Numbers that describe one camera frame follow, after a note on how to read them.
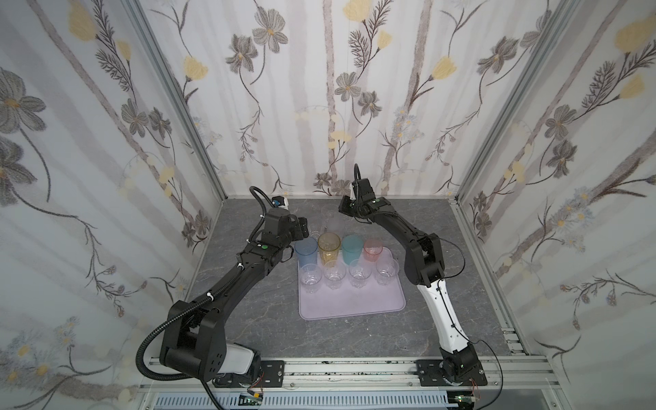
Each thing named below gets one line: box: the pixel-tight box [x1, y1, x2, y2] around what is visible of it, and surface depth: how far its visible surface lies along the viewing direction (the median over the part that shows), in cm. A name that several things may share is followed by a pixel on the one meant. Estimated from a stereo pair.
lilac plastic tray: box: [298, 261, 407, 321], surface depth 92 cm
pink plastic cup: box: [363, 239, 384, 263], surface depth 97 cm
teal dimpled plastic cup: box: [341, 234, 364, 266], surface depth 96 cm
